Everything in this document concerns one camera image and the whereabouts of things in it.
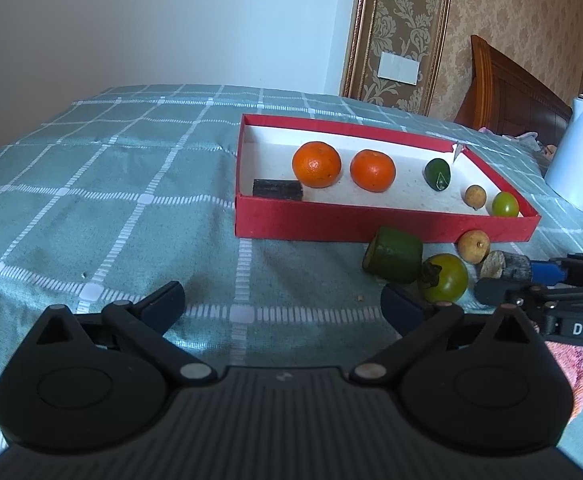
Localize wooden bed headboard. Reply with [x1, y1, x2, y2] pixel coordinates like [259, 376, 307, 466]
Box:
[454, 35, 573, 136]

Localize green cut fruit chunk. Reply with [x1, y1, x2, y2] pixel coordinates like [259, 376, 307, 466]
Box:
[363, 226, 424, 284]

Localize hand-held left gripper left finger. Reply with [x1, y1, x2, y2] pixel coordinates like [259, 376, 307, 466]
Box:
[36, 280, 218, 388]

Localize red cardboard box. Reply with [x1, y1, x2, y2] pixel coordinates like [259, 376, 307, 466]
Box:
[234, 113, 542, 243]

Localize white wall switch plate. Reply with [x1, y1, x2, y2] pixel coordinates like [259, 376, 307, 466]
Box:
[377, 51, 421, 85]

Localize green persimmon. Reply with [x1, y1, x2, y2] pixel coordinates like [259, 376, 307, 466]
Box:
[418, 253, 469, 304]

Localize green checked tablecloth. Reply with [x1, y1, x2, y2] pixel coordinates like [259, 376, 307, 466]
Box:
[0, 84, 583, 466]

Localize gilded floral wall panel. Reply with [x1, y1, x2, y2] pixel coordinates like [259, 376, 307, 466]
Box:
[341, 0, 456, 116]

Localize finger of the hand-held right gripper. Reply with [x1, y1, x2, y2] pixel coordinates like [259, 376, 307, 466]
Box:
[474, 279, 583, 312]
[530, 253, 583, 287]

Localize small yellow-green round fruit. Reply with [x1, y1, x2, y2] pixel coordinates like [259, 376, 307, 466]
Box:
[492, 191, 520, 218]

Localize orange mandarin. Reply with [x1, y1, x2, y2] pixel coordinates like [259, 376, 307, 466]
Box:
[350, 149, 397, 193]
[292, 141, 343, 189]

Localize crumpled bedding pile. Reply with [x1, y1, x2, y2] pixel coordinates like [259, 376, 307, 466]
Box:
[479, 127, 556, 161]

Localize black rectangular block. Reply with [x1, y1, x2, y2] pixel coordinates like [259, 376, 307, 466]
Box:
[252, 179, 304, 202]

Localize white electric kettle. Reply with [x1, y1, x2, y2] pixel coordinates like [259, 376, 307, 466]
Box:
[544, 94, 583, 213]

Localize small dark green fruit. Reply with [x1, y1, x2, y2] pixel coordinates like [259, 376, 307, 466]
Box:
[425, 158, 452, 192]

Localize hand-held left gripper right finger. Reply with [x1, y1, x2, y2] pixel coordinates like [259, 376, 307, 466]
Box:
[349, 282, 539, 386]

